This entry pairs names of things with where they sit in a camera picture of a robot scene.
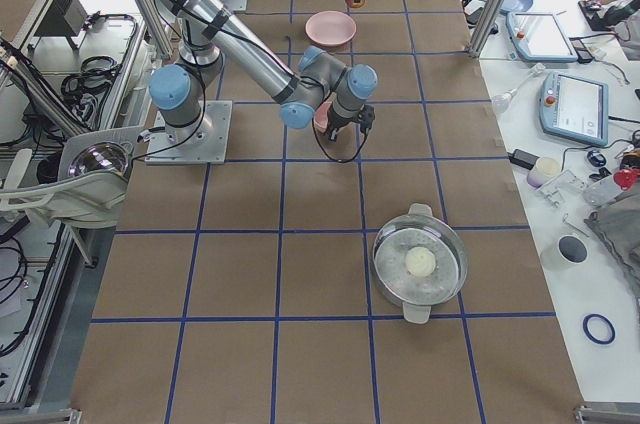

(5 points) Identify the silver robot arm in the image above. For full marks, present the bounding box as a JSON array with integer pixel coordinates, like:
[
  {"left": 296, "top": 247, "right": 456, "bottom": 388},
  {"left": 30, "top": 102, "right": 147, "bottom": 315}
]
[{"left": 161, "top": 0, "right": 378, "bottom": 141}]

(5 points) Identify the blue rubber ring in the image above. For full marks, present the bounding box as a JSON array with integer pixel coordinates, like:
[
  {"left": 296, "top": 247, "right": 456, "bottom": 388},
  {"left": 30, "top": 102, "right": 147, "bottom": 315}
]
[{"left": 583, "top": 313, "right": 616, "bottom": 345}]

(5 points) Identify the pink bowl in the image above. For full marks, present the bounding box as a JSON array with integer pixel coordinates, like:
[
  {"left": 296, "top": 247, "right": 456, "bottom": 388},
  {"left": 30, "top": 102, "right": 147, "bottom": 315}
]
[{"left": 313, "top": 101, "right": 331, "bottom": 133}]

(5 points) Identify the black power adapter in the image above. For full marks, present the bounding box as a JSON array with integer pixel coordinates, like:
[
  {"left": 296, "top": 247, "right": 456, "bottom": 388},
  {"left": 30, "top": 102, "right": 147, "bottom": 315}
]
[{"left": 508, "top": 149, "right": 539, "bottom": 170}]

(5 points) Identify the steel steamer pot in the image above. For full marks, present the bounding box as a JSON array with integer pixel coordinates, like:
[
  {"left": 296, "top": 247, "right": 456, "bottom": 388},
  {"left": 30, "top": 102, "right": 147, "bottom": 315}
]
[{"left": 372, "top": 203, "right": 469, "bottom": 324}]

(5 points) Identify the left teach pendant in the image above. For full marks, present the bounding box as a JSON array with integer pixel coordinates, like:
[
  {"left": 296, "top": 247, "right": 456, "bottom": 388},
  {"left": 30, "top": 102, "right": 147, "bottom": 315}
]
[{"left": 505, "top": 12, "right": 578, "bottom": 63}]

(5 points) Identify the teach pendant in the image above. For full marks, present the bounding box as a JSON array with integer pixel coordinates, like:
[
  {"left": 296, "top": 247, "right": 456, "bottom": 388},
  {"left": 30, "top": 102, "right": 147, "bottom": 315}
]
[
  {"left": 539, "top": 72, "right": 609, "bottom": 147},
  {"left": 505, "top": 12, "right": 578, "bottom": 63}
]

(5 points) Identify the white paper cup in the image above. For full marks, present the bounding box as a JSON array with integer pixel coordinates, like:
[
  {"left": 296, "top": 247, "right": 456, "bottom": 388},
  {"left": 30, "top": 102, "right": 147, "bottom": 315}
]
[{"left": 526, "top": 157, "right": 561, "bottom": 188}]

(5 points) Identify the white steamed bun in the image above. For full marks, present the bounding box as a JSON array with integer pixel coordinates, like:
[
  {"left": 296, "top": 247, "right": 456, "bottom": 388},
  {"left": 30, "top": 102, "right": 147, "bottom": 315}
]
[{"left": 404, "top": 246, "right": 436, "bottom": 277}]

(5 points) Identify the right teach pendant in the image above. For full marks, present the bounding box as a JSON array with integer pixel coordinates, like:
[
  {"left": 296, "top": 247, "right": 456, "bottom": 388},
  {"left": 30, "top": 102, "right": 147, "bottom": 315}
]
[{"left": 539, "top": 72, "right": 609, "bottom": 147}]

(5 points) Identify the pink plate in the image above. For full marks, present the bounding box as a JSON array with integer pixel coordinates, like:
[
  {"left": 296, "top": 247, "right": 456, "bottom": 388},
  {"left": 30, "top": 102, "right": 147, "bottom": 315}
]
[{"left": 305, "top": 11, "right": 357, "bottom": 48}]

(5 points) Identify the blue plate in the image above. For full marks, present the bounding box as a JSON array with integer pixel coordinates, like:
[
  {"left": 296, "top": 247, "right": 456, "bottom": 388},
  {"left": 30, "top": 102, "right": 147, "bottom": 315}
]
[{"left": 500, "top": 0, "right": 533, "bottom": 15}]

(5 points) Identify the grey cloth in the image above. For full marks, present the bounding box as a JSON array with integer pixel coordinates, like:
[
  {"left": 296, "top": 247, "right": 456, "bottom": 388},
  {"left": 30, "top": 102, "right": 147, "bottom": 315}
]
[{"left": 584, "top": 191, "right": 639, "bottom": 298}]

